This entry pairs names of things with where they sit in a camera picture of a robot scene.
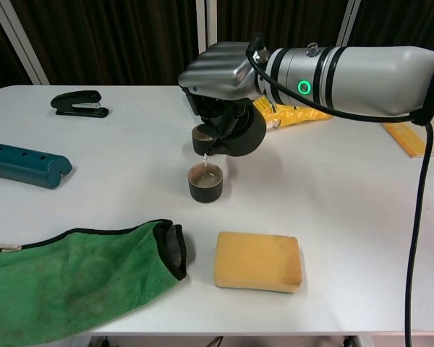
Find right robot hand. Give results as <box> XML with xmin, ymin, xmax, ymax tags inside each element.
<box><xmin>177</xmin><ymin>41</ymin><xmax>262</xmax><ymax>141</ymax></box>

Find black teapot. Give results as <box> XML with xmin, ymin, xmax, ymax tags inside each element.
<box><xmin>197</xmin><ymin>108</ymin><xmax>268</xmax><ymax>157</ymax></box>

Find dark ceramic cup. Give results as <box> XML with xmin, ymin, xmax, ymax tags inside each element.
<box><xmin>187</xmin><ymin>162</ymin><xmax>224</xmax><ymax>204</ymax></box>
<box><xmin>191</xmin><ymin>126</ymin><xmax>215</xmax><ymax>155</ymax></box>

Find yellow snack bag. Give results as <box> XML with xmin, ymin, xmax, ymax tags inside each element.
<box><xmin>252</xmin><ymin>96</ymin><xmax>333</xmax><ymax>133</ymax></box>

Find black stapler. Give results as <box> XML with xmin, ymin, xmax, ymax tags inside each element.
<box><xmin>50</xmin><ymin>90</ymin><xmax>110</xmax><ymax>119</ymax></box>

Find yellow sponge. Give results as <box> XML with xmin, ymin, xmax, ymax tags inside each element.
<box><xmin>213</xmin><ymin>231</ymin><xmax>304</xmax><ymax>294</ymax></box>

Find yellow and white book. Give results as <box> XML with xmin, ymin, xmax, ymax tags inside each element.
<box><xmin>381</xmin><ymin>121</ymin><xmax>434</xmax><ymax>158</ymax></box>

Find teal plastic tube with holes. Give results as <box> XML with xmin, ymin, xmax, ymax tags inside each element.
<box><xmin>0</xmin><ymin>140</ymin><xmax>73</xmax><ymax>190</ymax></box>

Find green cloth with black trim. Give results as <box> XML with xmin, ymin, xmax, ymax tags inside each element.
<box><xmin>0</xmin><ymin>218</ymin><xmax>187</xmax><ymax>347</ymax></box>

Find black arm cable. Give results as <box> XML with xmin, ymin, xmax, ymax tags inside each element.
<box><xmin>245</xmin><ymin>34</ymin><xmax>434</xmax><ymax>347</ymax></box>

